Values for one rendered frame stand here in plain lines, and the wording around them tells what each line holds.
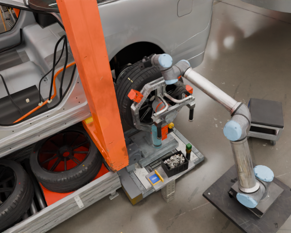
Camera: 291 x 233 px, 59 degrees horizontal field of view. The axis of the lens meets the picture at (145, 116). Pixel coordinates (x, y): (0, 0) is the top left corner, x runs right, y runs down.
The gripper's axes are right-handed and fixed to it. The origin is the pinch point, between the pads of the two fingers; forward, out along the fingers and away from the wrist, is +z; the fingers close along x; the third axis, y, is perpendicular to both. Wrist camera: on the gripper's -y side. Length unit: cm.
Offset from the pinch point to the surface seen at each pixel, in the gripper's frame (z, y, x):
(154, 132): 2, -17, -60
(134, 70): 10.6, -6.0, -4.7
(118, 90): 16.5, -24.6, -14.1
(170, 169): -18, -25, -86
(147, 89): -6.1, -9.1, -19.9
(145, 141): 54, -16, -87
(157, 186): -14, -40, -95
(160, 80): -2.2, 6.3, -20.2
